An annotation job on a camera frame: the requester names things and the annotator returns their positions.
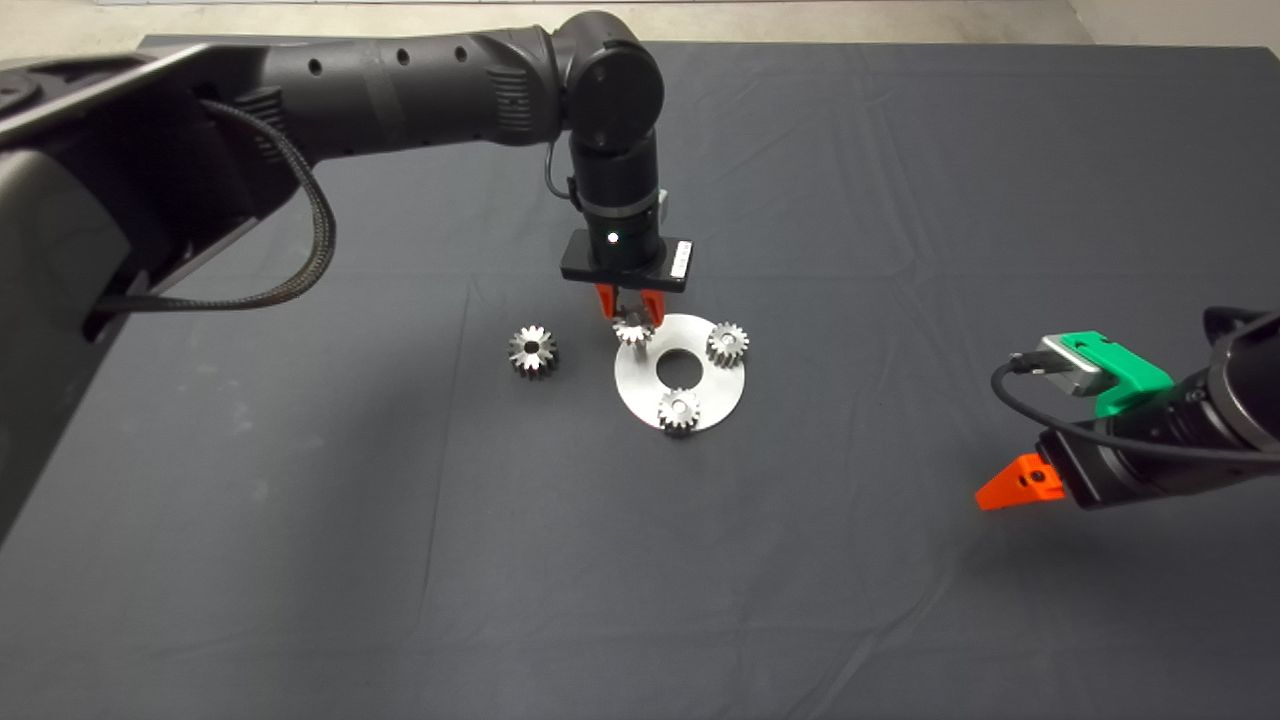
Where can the round metal plate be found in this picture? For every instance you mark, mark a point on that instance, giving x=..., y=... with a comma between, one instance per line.
x=720, y=395

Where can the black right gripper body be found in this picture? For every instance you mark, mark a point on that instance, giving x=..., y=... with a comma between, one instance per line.
x=1110, y=470

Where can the large tall steel gear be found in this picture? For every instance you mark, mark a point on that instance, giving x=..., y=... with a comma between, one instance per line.
x=533, y=355

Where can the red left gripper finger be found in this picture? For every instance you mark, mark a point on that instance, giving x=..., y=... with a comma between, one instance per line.
x=605, y=302
x=652, y=308

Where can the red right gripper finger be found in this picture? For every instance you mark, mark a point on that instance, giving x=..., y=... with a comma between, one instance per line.
x=1020, y=485

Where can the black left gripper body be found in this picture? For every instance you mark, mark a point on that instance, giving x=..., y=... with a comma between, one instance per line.
x=625, y=255

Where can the right wrist green camera mount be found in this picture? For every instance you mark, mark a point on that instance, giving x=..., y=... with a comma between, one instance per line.
x=1130, y=375

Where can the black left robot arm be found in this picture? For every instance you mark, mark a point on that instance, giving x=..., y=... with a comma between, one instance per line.
x=150, y=200

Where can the small steel gear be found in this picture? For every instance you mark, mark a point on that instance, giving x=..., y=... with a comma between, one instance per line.
x=728, y=343
x=679, y=409
x=633, y=333

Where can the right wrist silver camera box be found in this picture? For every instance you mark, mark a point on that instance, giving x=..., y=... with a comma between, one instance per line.
x=1072, y=365

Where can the dark grey table cloth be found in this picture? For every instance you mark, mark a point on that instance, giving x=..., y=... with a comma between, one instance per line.
x=900, y=200

